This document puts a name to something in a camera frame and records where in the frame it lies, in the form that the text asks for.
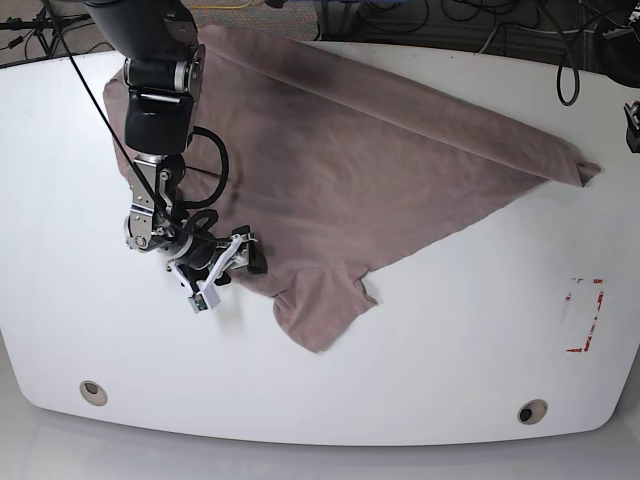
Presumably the black tripod stand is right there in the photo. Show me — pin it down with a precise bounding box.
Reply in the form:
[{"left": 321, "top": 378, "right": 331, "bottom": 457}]
[{"left": 1, "top": 1, "right": 90, "bottom": 61}]

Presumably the grey table grommet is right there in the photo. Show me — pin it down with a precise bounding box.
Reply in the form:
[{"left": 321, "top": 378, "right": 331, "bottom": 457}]
[
  {"left": 80, "top": 381, "right": 108, "bottom": 407},
  {"left": 517, "top": 399, "right": 548, "bottom": 425}
]

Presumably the right grey table grommet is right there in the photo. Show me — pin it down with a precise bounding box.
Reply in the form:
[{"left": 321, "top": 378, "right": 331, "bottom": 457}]
[{"left": 517, "top": 399, "right": 548, "bottom": 425}]

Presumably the right wrist green camera board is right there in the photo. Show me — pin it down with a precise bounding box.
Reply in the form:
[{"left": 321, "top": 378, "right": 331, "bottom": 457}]
[{"left": 188, "top": 294, "right": 220, "bottom": 314}]

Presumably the white cable on floor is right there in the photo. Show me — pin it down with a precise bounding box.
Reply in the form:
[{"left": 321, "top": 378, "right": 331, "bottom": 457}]
[{"left": 478, "top": 24, "right": 551, "bottom": 55}]

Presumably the left grey table grommet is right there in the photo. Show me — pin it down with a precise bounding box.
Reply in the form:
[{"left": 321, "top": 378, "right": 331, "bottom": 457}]
[{"left": 80, "top": 381, "right": 108, "bottom": 407}]

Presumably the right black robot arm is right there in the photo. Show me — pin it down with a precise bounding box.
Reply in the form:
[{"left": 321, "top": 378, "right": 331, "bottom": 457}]
[{"left": 84, "top": 1, "right": 267, "bottom": 312}]

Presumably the red tape rectangle marking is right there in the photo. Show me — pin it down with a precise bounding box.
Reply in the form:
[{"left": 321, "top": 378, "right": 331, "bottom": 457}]
[{"left": 561, "top": 277, "right": 605, "bottom": 353}]

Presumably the mauve T-shirt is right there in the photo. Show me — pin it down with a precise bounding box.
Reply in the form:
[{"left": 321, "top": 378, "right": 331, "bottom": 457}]
[{"left": 102, "top": 24, "right": 601, "bottom": 354}]

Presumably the yellow cable on floor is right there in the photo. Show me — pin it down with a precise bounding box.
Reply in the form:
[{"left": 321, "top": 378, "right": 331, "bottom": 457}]
[{"left": 192, "top": 0, "right": 251, "bottom": 12}]

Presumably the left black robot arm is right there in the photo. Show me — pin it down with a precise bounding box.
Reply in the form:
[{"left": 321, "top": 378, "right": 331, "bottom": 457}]
[{"left": 534, "top": 1, "right": 639, "bottom": 107}]

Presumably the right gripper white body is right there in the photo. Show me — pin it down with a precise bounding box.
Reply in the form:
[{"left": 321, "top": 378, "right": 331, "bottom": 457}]
[{"left": 167, "top": 227, "right": 258, "bottom": 300}]

